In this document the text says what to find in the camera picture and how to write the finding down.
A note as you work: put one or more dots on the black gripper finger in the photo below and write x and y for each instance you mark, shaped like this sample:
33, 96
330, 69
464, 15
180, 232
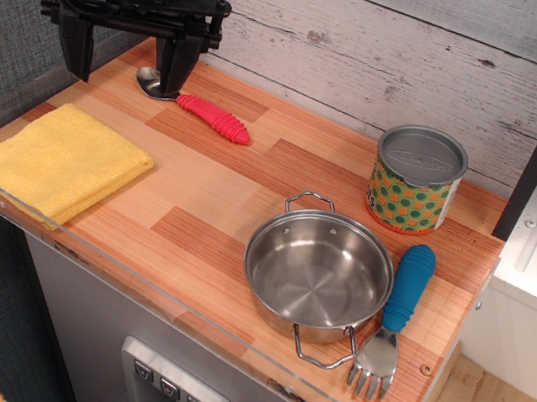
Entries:
76, 37
176, 59

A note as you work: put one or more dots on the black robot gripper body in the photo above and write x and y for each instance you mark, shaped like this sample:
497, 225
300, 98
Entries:
160, 18

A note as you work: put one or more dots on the small stainless steel pot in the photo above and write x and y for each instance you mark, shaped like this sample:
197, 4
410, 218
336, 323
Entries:
318, 276

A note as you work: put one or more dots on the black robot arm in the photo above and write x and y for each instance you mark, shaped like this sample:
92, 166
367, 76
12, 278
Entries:
183, 29

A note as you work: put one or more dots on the folded yellow cloth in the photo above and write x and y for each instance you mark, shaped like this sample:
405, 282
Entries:
64, 162

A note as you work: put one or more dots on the clear acrylic edge guard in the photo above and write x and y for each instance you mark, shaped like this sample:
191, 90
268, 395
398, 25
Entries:
223, 316

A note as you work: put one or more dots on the green orange patterned can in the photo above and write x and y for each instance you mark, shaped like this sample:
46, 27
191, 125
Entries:
415, 177

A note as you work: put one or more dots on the grey toy cabinet front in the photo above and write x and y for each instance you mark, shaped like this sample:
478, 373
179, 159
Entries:
92, 319

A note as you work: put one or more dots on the silver dispenser button panel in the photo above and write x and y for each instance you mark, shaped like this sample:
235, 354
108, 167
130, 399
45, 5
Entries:
151, 377

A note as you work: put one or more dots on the spoon with red handle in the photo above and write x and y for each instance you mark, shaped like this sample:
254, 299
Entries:
222, 121

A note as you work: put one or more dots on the fork with blue handle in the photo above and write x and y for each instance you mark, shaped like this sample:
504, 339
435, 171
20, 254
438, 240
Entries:
376, 363

